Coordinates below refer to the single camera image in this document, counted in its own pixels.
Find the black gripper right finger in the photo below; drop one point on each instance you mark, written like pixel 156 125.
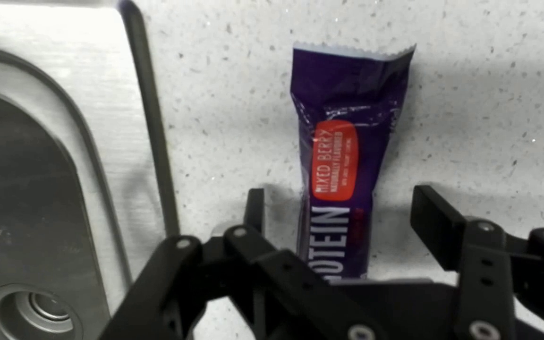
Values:
pixel 492 276

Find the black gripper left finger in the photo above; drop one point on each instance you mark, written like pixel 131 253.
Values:
pixel 222 289

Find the purple chocolate bar wrapper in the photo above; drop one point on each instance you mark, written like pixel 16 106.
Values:
pixel 348 95

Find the metal sink drain strainer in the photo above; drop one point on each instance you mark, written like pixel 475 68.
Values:
pixel 29 312

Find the stainless steel double sink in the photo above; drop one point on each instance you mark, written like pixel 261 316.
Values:
pixel 33 157

